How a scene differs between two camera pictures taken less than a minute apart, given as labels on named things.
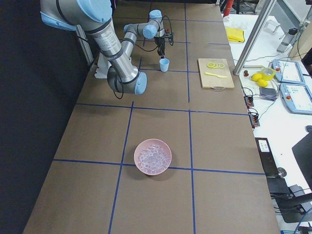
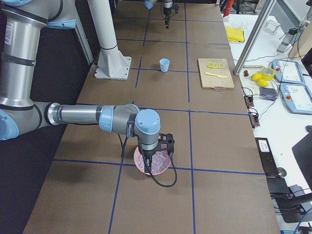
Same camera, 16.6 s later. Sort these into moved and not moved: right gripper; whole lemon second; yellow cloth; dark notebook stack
Moved: right gripper
Not moved: yellow cloth; dark notebook stack; whole lemon second
